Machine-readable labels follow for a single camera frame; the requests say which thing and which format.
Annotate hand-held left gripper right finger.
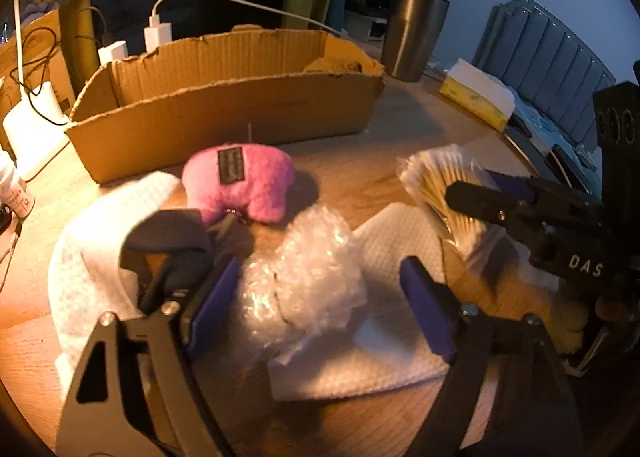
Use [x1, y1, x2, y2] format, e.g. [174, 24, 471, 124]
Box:
[400, 255, 587, 457]

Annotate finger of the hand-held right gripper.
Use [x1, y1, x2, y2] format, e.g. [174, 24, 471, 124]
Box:
[444, 181, 547, 239]
[486, 170, 602, 211]

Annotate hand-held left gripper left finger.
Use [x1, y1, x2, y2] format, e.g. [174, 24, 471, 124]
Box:
[55, 256, 244, 457]

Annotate pack of cotton swabs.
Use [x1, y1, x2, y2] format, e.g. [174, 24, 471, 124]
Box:
[396, 143, 507, 259]

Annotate white textured paper towel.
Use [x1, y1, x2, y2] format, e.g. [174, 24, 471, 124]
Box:
[266, 201, 503, 401]

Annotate dark cloth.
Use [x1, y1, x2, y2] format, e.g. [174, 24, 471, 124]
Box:
[120, 209, 217, 292]

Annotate clear bubble wrap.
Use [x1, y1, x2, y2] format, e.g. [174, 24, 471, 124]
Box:
[236, 206, 369, 354]

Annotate pink plush toy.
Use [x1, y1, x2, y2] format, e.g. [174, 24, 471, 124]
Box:
[181, 143, 297, 226]

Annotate cardboard box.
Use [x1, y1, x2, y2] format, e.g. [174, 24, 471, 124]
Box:
[65, 26, 387, 185]

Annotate black flat device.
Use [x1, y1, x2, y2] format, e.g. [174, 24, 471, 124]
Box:
[504, 126, 602, 194]

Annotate light blue blanket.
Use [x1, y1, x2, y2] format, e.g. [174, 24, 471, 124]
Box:
[514, 99, 598, 160]

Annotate yellow tissue pack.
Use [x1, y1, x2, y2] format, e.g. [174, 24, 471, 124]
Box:
[438, 58, 517, 132]

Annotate grey padded headboard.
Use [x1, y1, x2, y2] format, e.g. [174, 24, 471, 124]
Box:
[471, 0, 617, 148]

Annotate steel tumbler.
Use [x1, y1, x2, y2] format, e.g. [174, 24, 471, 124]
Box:
[381, 0, 451, 83]

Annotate white side desk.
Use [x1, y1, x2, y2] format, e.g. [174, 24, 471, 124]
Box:
[344, 6, 392, 44]

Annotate white bottle with red label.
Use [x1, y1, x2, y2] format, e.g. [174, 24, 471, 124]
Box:
[0, 151, 34, 218]

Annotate white desk lamp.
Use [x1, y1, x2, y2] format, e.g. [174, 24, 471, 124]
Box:
[2, 0, 69, 181]

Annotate small white charger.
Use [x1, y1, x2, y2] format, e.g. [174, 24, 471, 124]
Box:
[98, 40, 130, 67]

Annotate tall white charger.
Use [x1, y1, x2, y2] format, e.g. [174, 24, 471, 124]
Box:
[143, 13, 174, 53]

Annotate brown paper bag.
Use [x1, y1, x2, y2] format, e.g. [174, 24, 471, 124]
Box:
[0, 8, 77, 108]

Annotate black cable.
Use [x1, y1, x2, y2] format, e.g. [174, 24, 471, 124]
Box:
[9, 6, 109, 126]

